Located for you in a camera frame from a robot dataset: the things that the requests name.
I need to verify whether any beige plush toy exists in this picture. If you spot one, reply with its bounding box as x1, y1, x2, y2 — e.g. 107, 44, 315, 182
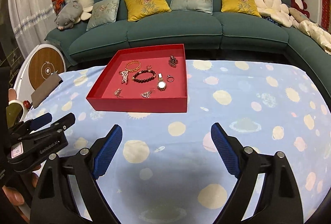
288, 7, 308, 23

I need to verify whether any yellow embroidered cushion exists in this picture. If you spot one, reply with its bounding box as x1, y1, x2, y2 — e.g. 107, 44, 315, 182
124, 0, 171, 22
218, 0, 261, 17

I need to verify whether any planet print blue tablecloth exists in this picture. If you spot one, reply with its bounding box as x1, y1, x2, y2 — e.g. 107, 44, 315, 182
19, 58, 331, 224

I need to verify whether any dark bead bracelet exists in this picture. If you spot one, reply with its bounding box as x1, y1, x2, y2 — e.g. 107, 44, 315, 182
132, 70, 157, 83

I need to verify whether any dark flower brooch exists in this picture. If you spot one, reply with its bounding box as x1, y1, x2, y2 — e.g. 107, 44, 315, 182
167, 55, 179, 68

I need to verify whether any red wall hanging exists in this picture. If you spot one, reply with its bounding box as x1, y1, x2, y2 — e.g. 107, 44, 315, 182
319, 0, 331, 30

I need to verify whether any cream flower-shaped cushion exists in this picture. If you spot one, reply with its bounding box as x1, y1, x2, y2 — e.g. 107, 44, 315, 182
253, 0, 294, 28

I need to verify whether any red cardboard box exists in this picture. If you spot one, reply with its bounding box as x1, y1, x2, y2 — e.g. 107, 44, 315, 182
86, 43, 189, 113

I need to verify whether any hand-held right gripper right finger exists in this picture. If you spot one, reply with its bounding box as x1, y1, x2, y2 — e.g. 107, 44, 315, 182
211, 123, 303, 224

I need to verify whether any grey cloth pouch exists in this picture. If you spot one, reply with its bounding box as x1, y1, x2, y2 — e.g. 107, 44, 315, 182
30, 72, 63, 110

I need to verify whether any green sofa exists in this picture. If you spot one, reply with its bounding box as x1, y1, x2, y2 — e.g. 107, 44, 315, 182
44, 0, 331, 69

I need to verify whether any white machine with wooden disc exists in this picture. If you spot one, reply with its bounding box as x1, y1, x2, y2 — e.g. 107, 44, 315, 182
13, 43, 68, 111

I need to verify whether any grey pig plush toy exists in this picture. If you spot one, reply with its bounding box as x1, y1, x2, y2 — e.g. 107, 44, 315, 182
54, 1, 92, 31

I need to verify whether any cream satin cushion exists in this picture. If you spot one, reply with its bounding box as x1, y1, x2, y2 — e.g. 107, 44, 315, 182
292, 19, 331, 56

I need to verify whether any dark glass cabinet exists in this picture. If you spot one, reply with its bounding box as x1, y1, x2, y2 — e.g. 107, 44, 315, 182
0, 14, 20, 77

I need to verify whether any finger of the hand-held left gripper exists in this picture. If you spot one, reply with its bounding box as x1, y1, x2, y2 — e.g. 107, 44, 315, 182
50, 113, 76, 134
28, 113, 53, 131

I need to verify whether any gold chain bracelet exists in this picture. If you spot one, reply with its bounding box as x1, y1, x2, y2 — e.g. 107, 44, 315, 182
125, 60, 142, 72

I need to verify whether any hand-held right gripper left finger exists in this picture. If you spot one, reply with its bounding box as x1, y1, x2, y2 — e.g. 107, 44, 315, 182
30, 124, 123, 224

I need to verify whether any mouse-ear table mirror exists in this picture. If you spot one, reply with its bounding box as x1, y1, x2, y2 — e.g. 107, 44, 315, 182
5, 88, 30, 129

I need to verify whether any gold wristwatch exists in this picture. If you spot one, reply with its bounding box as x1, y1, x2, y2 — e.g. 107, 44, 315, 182
156, 72, 167, 92

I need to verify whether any person's left hand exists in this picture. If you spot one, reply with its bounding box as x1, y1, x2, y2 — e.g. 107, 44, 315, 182
2, 164, 43, 206

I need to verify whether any white sheer curtain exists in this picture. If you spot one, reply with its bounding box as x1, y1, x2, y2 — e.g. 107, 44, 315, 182
6, 0, 61, 59

